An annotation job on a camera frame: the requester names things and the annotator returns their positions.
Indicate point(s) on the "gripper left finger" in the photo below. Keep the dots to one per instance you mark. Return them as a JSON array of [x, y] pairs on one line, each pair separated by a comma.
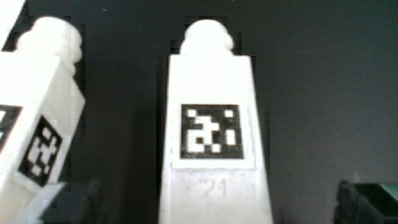
[[67, 204]]

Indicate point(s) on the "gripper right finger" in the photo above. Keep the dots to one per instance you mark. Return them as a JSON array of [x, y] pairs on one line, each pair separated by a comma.
[[367, 203]]

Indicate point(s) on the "white leg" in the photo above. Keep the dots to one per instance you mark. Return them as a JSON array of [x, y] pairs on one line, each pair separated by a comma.
[[42, 105], [214, 190]]

